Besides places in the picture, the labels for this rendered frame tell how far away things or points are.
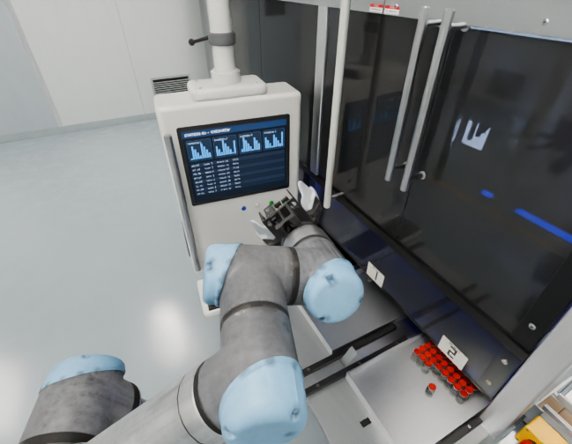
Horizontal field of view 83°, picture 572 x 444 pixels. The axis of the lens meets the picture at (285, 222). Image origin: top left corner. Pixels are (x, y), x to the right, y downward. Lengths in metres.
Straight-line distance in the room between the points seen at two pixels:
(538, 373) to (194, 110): 1.15
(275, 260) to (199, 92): 0.84
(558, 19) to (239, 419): 0.72
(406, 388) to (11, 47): 5.56
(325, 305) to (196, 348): 1.91
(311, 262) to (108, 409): 0.41
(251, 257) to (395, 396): 0.84
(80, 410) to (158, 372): 1.65
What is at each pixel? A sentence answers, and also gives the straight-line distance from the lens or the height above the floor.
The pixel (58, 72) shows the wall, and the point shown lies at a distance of 5.74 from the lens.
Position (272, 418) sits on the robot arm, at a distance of 0.29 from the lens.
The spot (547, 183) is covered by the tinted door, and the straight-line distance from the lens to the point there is 0.78.
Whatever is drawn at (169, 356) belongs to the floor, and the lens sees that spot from 2.29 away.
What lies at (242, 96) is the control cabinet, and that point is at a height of 1.55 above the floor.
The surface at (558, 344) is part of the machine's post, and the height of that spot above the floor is 1.29.
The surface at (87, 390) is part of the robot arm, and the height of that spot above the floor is 1.37.
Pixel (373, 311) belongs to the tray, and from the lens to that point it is 1.30.
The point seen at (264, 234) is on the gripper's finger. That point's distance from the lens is 0.66.
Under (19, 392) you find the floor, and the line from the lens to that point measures 2.56.
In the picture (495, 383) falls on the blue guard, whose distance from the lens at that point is 1.07.
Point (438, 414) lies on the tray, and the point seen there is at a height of 0.88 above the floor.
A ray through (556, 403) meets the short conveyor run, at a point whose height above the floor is 0.93.
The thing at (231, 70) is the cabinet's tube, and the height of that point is 1.63.
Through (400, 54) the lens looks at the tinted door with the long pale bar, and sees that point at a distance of 0.96.
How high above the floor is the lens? 1.88
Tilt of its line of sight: 37 degrees down
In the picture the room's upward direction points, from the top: straight up
